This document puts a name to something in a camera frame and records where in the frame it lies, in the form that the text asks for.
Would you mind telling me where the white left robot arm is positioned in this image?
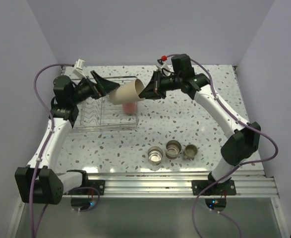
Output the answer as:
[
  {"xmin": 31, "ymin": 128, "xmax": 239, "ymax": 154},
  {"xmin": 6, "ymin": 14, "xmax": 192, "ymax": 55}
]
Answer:
[{"xmin": 14, "ymin": 71, "xmax": 120, "ymax": 205}]

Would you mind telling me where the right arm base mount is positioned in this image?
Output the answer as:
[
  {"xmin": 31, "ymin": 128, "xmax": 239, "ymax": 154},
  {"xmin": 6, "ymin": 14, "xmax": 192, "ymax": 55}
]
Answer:
[{"xmin": 191, "ymin": 179, "xmax": 237, "ymax": 196}]

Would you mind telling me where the steel cup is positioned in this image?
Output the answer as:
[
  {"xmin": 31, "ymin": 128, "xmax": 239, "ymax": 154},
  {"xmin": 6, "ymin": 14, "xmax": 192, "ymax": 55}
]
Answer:
[
  {"xmin": 147, "ymin": 146, "xmax": 164, "ymax": 165},
  {"xmin": 166, "ymin": 140, "xmax": 182, "ymax": 159}
]

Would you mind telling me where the pink plastic cup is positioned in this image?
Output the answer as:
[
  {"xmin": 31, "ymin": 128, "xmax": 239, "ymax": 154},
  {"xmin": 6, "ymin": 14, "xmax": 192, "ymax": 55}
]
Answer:
[{"xmin": 122, "ymin": 102, "xmax": 137, "ymax": 115}]

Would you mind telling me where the aluminium rail table edge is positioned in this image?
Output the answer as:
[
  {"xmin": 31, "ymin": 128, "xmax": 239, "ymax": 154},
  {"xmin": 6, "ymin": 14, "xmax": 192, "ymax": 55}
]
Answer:
[{"xmin": 18, "ymin": 171, "xmax": 277, "ymax": 198}]

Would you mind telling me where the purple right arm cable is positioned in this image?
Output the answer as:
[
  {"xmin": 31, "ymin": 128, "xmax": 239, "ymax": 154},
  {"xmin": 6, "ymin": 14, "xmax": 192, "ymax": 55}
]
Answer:
[{"xmin": 166, "ymin": 53, "xmax": 279, "ymax": 238}]

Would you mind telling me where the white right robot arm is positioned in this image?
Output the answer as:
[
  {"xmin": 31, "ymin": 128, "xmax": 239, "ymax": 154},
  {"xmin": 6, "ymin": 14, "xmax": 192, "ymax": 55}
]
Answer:
[{"xmin": 139, "ymin": 54, "xmax": 261, "ymax": 195}]

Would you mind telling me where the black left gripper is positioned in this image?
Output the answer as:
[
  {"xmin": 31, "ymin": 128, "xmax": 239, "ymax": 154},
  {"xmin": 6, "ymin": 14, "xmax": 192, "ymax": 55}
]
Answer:
[{"xmin": 70, "ymin": 71, "xmax": 119, "ymax": 105}]

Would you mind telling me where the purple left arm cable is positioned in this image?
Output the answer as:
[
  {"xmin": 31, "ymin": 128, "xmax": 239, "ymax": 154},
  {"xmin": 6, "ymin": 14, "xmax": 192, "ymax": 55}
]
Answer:
[{"xmin": 27, "ymin": 63, "xmax": 75, "ymax": 238}]

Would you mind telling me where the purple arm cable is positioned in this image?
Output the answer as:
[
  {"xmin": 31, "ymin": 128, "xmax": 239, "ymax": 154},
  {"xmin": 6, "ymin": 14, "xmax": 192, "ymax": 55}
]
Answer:
[
  {"xmin": 27, "ymin": 63, "xmax": 75, "ymax": 238},
  {"xmin": 166, "ymin": 53, "xmax": 279, "ymax": 238}
]

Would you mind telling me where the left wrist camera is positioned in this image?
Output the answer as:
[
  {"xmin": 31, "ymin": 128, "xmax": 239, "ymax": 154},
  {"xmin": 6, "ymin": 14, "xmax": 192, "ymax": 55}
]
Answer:
[{"xmin": 73, "ymin": 59, "xmax": 86, "ymax": 79}]

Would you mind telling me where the small olive handled cup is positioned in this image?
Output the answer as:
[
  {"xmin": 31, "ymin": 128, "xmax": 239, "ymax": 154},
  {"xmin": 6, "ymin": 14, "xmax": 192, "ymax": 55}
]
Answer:
[{"xmin": 183, "ymin": 144, "xmax": 198, "ymax": 160}]

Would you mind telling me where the steel wire dish rack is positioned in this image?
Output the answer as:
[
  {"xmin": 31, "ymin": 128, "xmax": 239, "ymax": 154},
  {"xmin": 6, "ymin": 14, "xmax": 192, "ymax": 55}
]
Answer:
[{"xmin": 70, "ymin": 75, "xmax": 139, "ymax": 132}]

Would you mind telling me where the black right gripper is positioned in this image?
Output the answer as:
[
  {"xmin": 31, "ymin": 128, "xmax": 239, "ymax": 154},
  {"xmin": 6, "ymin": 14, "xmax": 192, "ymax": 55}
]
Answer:
[{"xmin": 139, "ymin": 69, "xmax": 182, "ymax": 100}]

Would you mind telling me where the beige plastic cup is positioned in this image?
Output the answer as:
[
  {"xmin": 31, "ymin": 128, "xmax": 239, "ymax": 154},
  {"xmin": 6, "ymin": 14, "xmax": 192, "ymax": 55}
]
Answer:
[{"xmin": 108, "ymin": 79, "xmax": 145, "ymax": 105}]

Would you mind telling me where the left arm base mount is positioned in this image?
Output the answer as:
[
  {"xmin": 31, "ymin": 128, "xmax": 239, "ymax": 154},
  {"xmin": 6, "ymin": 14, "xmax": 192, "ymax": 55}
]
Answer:
[{"xmin": 64, "ymin": 179, "xmax": 106, "ymax": 196}]

